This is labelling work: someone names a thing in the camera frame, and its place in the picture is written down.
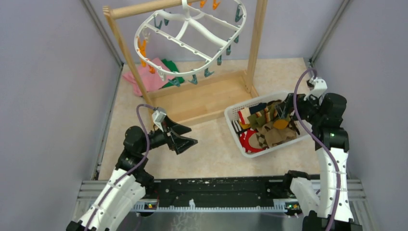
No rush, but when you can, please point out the red white striped sock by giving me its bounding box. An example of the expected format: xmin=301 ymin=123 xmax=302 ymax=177
xmin=238 ymin=107 xmax=265 ymax=153

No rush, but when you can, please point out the mustard yellow sock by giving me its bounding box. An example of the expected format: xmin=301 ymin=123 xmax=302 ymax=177
xmin=273 ymin=119 xmax=291 ymax=129

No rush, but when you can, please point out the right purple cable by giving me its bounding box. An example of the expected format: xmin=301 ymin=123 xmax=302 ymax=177
xmin=293 ymin=68 xmax=342 ymax=231

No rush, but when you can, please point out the tan ribbed sock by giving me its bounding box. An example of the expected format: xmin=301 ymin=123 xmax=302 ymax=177
xmin=258 ymin=125 xmax=297 ymax=147

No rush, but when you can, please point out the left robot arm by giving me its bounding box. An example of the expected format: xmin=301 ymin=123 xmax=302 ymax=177
xmin=66 ymin=116 xmax=198 ymax=231

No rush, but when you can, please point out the wooden hanger rack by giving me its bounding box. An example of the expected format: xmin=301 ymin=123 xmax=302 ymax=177
xmin=103 ymin=0 xmax=267 ymax=126

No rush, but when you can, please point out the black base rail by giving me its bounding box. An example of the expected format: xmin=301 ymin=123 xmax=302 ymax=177
xmin=134 ymin=175 xmax=301 ymax=216

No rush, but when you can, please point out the purple cable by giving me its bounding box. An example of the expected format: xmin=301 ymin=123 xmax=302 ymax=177
xmin=83 ymin=103 xmax=160 ymax=231
xmin=293 ymin=68 xmax=342 ymax=231

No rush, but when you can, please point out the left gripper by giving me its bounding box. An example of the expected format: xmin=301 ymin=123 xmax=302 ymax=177
xmin=139 ymin=115 xmax=197 ymax=154

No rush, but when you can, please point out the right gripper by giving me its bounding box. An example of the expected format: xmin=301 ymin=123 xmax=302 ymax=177
xmin=275 ymin=91 xmax=324 ymax=126

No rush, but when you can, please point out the white oval clip hanger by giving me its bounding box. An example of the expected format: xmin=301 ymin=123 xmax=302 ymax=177
xmin=134 ymin=0 xmax=248 ymax=87

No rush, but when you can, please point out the white plastic laundry basket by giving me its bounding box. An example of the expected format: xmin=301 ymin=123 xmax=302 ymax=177
xmin=224 ymin=91 xmax=310 ymax=158

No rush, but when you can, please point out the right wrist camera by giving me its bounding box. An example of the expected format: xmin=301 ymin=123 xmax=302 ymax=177
xmin=304 ymin=77 xmax=327 ymax=101

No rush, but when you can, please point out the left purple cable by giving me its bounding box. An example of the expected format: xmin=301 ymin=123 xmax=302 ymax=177
xmin=83 ymin=103 xmax=160 ymax=231

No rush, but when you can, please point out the argyle brown sock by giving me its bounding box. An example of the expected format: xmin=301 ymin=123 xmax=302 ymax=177
xmin=255 ymin=133 xmax=269 ymax=149

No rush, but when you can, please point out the green cloth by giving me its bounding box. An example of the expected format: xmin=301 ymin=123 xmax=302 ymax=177
xmin=161 ymin=59 xmax=185 ymax=89

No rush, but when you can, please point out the olive striped sock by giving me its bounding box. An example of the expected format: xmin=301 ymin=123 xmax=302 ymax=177
xmin=248 ymin=100 xmax=282 ymax=129

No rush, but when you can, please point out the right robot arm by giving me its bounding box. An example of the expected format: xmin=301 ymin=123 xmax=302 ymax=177
xmin=276 ymin=93 xmax=363 ymax=231

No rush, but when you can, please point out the pink cloth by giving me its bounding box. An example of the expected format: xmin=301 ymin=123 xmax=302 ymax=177
xmin=122 ymin=58 xmax=169 ymax=97

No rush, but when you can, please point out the navy blue sock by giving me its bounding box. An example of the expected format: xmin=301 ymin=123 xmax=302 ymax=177
xmin=249 ymin=103 xmax=268 ymax=115

